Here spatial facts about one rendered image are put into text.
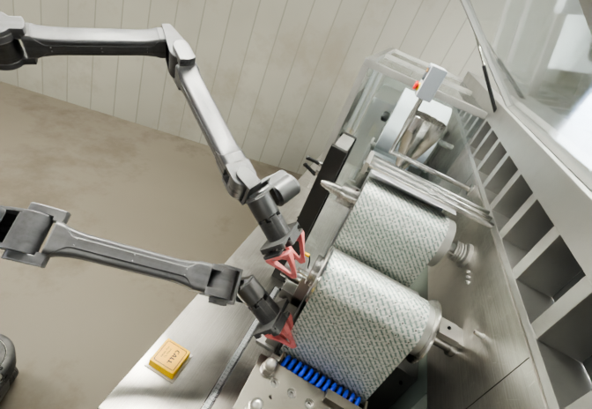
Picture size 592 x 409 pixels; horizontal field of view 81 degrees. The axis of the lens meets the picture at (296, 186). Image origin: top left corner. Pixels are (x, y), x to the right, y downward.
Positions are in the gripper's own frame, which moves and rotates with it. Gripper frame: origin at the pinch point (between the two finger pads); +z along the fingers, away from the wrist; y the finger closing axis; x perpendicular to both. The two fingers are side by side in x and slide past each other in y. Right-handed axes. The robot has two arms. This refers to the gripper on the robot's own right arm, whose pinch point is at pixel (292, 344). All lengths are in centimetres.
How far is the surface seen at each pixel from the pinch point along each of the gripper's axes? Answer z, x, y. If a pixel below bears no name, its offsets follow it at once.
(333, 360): 7.4, 7.1, 0.3
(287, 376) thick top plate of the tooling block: 3.7, -2.1, 5.7
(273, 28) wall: -125, -42, -256
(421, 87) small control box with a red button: -28, 50, -58
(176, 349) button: -14.6, -24.8, 8.0
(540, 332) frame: 7, 50, 6
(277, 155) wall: -31, -126, -271
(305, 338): -0.4, 4.4, 0.2
